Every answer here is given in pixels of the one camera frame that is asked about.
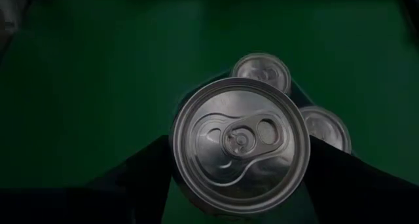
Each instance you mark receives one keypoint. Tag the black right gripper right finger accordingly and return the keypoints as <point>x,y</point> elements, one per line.
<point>343,175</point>

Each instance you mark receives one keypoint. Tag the green table mat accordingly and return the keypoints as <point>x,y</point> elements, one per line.
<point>82,86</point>

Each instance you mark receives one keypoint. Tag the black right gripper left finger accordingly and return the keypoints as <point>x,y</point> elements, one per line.
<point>144,171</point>

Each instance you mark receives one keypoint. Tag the silver Diet Coke can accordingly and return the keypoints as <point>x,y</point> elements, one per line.
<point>327,129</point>
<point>262,70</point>
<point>240,142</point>

